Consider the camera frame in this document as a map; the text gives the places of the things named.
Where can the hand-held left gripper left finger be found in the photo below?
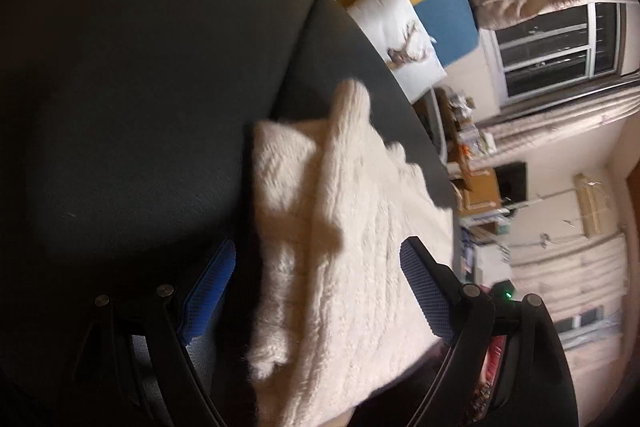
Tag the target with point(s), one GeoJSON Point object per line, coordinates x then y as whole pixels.
{"type": "Point", "coordinates": [210, 292]}

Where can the person's pink patterned clothing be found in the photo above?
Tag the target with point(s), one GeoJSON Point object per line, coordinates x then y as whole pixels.
{"type": "Point", "coordinates": [495, 352]}

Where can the long cardboard box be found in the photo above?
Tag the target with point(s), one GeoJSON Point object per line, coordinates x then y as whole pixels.
{"type": "Point", "coordinates": [590, 207]}

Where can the black television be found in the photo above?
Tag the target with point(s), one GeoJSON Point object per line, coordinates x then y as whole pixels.
{"type": "Point", "coordinates": [512, 182]}

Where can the white knitted sweater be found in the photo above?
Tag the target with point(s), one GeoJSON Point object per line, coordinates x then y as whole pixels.
{"type": "Point", "coordinates": [350, 232]}

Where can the window with white frame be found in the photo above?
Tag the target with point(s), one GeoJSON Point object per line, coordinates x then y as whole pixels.
{"type": "Point", "coordinates": [550, 52]}

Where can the light brown wooden stand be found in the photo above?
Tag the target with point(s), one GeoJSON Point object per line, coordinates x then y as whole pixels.
{"type": "Point", "coordinates": [480, 192]}

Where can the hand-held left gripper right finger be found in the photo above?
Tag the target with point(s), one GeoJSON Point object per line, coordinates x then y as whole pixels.
{"type": "Point", "coordinates": [425, 292]}

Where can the deer print pillow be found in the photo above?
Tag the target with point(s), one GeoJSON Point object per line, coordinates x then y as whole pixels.
{"type": "Point", "coordinates": [390, 27]}

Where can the small window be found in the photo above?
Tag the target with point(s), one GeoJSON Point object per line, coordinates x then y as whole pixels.
{"type": "Point", "coordinates": [580, 324]}

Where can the wooden side table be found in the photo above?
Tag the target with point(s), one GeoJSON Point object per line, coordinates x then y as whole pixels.
{"type": "Point", "coordinates": [455, 149]}

